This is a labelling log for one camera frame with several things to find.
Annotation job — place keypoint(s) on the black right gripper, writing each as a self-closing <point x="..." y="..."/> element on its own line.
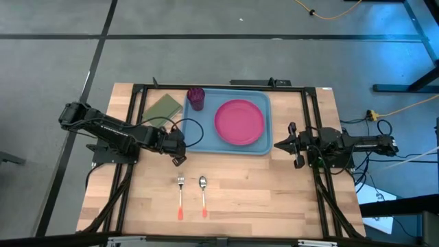
<point x="303" y="142"/>

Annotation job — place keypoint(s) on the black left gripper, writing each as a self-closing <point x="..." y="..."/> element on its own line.
<point x="169" y="144"/>

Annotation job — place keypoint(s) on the purple cup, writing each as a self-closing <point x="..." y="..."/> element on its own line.
<point x="196" y="97"/>

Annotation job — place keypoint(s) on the pink round plate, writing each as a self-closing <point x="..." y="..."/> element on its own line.
<point x="239" y="122"/>

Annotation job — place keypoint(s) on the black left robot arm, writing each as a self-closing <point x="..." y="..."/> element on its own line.
<point x="109" y="128"/>

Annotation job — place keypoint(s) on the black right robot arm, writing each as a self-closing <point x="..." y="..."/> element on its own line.
<point x="363" y="142"/>

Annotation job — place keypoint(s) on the blue plastic tray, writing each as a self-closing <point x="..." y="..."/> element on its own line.
<point x="212" y="144"/>

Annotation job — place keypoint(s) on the green spiral notebook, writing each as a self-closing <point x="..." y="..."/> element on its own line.
<point x="161" y="108"/>

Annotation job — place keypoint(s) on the black beam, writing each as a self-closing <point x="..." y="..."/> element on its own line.
<point x="401" y="206"/>

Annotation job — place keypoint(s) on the pale thin rod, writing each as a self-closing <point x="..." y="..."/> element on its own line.
<point x="422" y="155"/>

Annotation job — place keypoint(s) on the grey box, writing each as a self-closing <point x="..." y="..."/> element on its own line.
<point x="430" y="230"/>

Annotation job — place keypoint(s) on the grey floor object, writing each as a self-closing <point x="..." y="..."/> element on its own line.
<point x="10" y="158"/>

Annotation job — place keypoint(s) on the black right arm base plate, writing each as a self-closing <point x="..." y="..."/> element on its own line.
<point x="343" y="163"/>

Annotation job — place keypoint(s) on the black aluminium table frame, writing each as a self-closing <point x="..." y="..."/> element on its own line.
<point x="164" y="86"/>

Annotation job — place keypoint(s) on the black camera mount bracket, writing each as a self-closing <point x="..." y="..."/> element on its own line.
<point x="254" y="82"/>

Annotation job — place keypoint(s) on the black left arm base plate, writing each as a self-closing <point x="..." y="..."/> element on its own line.
<point x="103" y="158"/>

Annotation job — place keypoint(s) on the black desk leg frame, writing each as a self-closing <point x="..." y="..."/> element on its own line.
<point x="394" y="88"/>

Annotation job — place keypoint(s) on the black rail with silver brackets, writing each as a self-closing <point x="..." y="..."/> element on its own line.
<point x="51" y="240"/>

